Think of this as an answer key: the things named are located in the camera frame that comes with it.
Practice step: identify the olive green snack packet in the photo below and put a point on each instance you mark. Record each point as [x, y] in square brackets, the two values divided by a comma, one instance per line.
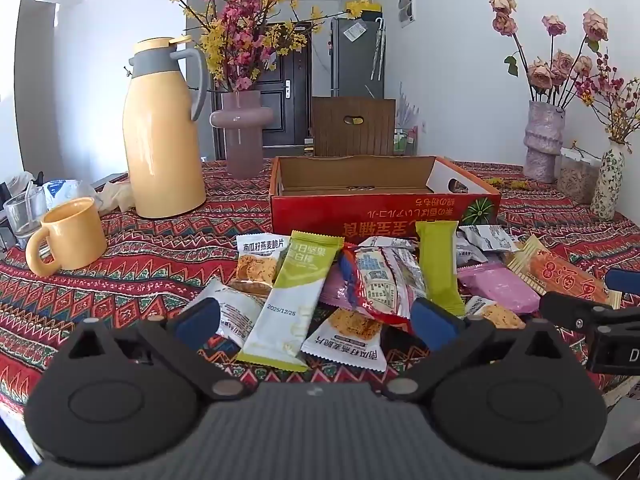
[440, 265]

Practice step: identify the patterned red tablecloth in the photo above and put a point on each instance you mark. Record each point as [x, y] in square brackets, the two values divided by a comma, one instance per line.
[125, 270]

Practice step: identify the orange snack packet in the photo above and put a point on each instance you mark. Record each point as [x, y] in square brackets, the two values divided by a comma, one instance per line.
[565, 272]

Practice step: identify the red berry and yellow twigs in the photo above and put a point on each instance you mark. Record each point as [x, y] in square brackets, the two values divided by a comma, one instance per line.
[607, 90]

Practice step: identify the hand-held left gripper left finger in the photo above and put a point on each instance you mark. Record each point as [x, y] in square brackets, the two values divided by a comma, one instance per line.
[197, 317]

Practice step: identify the grey refrigerator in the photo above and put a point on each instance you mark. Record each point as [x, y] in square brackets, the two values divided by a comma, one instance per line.
[352, 65]

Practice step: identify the clear folded umbrella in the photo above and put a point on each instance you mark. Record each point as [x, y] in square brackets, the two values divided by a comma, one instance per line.
[379, 47]

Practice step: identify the dark entrance door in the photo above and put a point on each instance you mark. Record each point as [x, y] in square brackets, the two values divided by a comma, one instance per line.
[272, 110]

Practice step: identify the white oat crisp packet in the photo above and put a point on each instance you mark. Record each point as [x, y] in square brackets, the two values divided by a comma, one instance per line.
[500, 316]
[257, 260]
[350, 346]

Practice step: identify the pink glass vase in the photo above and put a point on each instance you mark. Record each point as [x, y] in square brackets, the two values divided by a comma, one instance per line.
[242, 130]

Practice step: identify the yellow thermos jug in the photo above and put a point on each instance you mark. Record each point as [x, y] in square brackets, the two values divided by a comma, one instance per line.
[160, 160]

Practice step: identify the textured purple vase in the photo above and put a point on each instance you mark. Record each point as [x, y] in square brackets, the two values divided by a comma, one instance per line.
[542, 145]

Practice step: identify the floral patterned vase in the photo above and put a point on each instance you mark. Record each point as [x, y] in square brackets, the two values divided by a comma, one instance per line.
[607, 185]

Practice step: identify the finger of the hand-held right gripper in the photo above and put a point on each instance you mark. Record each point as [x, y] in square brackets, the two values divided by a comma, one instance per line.
[625, 280]
[570, 310]

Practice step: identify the large white snack packet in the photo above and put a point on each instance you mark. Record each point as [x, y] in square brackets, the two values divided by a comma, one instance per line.
[239, 316]

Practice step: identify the clear drinking glass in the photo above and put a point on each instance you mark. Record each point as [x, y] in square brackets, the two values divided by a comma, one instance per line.
[22, 215]

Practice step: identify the pink and yellow blossom branches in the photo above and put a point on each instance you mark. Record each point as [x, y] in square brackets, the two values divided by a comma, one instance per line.
[240, 25]

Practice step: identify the light green snack bar packet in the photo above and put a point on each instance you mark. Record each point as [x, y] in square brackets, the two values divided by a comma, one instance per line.
[290, 300]

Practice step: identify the beige crumpled cloth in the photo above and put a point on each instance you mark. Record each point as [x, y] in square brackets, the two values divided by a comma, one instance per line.
[116, 197]

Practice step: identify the red cardboard box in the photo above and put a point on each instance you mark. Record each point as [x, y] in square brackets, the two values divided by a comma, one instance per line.
[320, 215]

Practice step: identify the yellow ceramic mug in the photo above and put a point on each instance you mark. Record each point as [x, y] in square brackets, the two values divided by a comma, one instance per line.
[75, 240]

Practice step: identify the red and white snack packet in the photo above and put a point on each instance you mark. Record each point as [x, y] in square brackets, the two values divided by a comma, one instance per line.
[385, 285]

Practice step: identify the wooden chair back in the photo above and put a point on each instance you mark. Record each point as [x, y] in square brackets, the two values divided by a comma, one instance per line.
[350, 137]

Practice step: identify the clear storage container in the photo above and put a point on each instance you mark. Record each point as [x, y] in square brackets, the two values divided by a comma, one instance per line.
[577, 180]

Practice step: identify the fallen yellow blossoms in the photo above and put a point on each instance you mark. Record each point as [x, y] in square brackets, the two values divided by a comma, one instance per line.
[505, 182]

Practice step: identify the small shelf with items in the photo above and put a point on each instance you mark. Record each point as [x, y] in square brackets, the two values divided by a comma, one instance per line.
[405, 140]

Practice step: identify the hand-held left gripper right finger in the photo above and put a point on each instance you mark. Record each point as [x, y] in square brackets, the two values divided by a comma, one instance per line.
[435, 320]

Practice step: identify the white wall panel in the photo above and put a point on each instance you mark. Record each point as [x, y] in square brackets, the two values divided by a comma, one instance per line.
[407, 5]

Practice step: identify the white plastic bag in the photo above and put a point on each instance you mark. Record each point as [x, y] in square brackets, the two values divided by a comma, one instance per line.
[67, 192]

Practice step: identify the dried pink roses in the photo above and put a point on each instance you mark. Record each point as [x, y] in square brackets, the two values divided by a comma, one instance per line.
[542, 72]

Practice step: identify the yellow box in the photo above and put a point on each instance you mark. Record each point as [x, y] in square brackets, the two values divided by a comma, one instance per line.
[365, 9]

